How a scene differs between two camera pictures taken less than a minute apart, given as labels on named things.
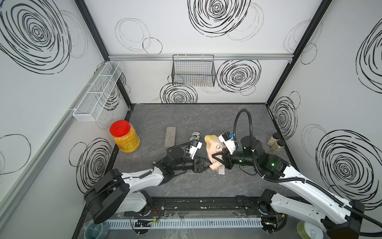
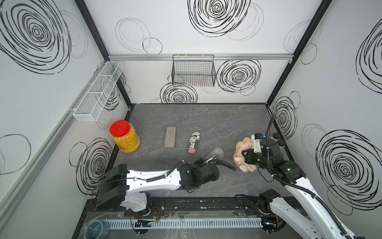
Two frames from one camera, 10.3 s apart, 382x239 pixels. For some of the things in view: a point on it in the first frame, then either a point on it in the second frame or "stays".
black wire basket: x=195 y=70 stays
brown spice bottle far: x=275 y=137 stays
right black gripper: x=228 y=163 to x=247 y=156
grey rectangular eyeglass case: x=170 y=137 stays
